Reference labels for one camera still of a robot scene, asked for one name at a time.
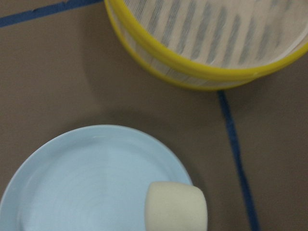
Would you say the yellow rimmed steamer basket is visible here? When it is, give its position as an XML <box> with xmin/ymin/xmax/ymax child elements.
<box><xmin>105</xmin><ymin>0</ymin><xmax>308</xmax><ymax>90</ymax></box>

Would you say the light blue plate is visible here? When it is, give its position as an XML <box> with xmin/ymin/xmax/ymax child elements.
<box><xmin>0</xmin><ymin>125</ymin><xmax>192</xmax><ymax>231</ymax></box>

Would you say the white steamed bun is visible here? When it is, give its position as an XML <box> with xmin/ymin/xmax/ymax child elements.
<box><xmin>144</xmin><ymin>181</ymin><xmax>208</xmax><ymax>231</ymax></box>

